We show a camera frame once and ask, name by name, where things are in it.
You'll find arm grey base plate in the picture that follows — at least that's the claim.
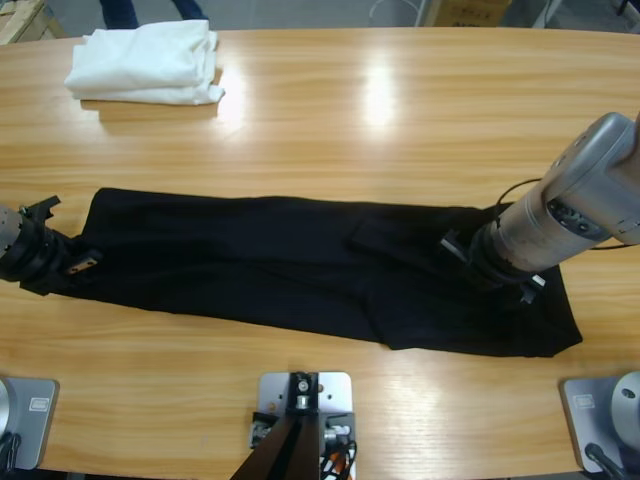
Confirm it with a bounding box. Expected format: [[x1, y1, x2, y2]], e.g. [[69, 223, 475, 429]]
[[0, 377, 60, 471], [558, 370, 640, 474]]

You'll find white folded cloth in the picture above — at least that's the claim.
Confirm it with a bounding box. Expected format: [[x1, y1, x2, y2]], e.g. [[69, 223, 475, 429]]
[[63, 18, 226, 107]]

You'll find wooden pallet stack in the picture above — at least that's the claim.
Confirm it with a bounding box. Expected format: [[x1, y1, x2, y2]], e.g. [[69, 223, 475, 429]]
[[0, 0, 66, 46]]

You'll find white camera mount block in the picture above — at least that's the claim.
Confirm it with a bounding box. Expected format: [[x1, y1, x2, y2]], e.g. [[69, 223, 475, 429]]
[[248, 370, 359, 480]]

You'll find black polo shirt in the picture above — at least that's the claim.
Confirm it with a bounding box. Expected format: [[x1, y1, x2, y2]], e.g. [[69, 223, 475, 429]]
[[47, 187, 585, 360]]

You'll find white metal frame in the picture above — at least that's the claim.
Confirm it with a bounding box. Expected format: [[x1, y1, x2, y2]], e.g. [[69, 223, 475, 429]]
[[530, 0, 562, 30]]

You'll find orange black cable bundle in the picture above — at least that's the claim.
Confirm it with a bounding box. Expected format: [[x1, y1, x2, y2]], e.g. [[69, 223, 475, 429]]
[[319, 439, 359, 480]]

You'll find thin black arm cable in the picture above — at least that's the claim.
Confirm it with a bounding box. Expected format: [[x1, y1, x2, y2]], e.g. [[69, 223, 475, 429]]
[[493, 178, 640, 250]]

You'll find dark camera post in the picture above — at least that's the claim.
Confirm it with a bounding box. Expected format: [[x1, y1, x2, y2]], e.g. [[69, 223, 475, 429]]
[[232, 372, 321, 480]]

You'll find white curved tube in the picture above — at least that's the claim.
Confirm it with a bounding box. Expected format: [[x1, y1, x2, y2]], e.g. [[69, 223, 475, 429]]
[[368, 0, 419, 26]]

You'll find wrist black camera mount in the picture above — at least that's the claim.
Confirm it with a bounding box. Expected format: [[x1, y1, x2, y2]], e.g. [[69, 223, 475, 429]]
[[18, 195, 62, 225]]

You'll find grey metal leg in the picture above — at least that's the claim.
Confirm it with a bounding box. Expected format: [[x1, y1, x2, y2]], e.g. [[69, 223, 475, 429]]
[[412, 0, 441, 27]]

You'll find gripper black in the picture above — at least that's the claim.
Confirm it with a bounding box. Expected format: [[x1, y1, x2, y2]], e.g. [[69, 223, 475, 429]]
[[439, 227, 547, 305], [0, 219, 105, 297]]

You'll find bystander in blue jeans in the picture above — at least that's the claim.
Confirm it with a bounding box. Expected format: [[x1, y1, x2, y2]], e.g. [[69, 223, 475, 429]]
[[98, 0, 210, 30]]

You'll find brown cardboard box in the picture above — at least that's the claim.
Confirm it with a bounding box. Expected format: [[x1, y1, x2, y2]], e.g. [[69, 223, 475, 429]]
[[429, 0, 514, 27]]

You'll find thick black base cable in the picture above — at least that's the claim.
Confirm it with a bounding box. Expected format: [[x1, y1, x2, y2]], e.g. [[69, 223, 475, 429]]
[[584, 442, 629, 480], [0, 432, 24, 472]]

